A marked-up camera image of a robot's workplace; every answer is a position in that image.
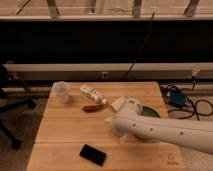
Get black eraser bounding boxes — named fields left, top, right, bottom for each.
left=79, top=144, right=106, bottom=166

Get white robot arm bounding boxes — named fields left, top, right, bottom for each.
left=108, top=98, right=213, bottom=154

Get white sponge block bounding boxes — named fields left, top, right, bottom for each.
left=111, top=96, right=126, bottom=111

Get brown red marker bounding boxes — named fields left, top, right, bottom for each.
left=83, top=104, right=104, bottom=113

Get green bowl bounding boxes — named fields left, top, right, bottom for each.
left=141, top=106, right=160, bottom=118

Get clear plastic cup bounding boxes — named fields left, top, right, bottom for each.
left=53, top=81, right=70, bottom=103

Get blue power adapter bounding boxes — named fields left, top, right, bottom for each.
left=168, top=90, right=186, bottom=107

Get black office chair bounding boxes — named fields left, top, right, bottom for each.
left=0, top=64, right=38, bottom=150

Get wall power outlet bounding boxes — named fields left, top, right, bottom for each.
left=101, top=72, right=109, bottom=80

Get black hanging cable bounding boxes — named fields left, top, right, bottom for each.
left=120, top=11, right=156, bottom=81

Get black floor cables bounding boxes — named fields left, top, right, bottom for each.
left=160, top=75, right=213, bottom=121

